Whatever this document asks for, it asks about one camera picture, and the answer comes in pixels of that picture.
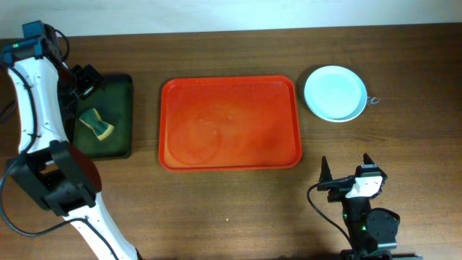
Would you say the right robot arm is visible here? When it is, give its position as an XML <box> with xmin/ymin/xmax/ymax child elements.
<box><xmin>307</xmin><ymin>154</ymin><xmax>420</xmax><ymax>260</ymax></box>

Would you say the red plastic tray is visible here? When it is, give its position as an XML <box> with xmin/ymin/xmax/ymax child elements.
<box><xmin>158</xmin><ymin>75</ymin><xmax>302</xmax><ymax>172</ymax></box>

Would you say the light blue plate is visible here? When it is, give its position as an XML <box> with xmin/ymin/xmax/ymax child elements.
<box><xmin>303</xmin><ymin>65</ymin><xmax>367</xmax><ymax>105</ymax></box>

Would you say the mint green plate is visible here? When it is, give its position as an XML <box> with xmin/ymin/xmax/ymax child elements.
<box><xmin>308</xmin><ymin>97</ymin><xmax>367</xmax><ymax>123</ymax></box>

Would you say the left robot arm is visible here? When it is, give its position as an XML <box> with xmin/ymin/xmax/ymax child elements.
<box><xmin>1</xmin><ymin>20</ymin><xmax>141</xmax><ymax>259</ymax></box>

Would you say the black water tray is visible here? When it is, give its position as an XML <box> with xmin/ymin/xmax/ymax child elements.
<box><xmin>65</xmin><ymin>74</ymin><xmax>134</xmax><ymax>161</ymax></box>

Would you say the green yellow sponge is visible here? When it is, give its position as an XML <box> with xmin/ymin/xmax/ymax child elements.
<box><xmin>79</xmin><ymin>108</ymin><xmax>115</xmax><ymax>141</ymax></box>

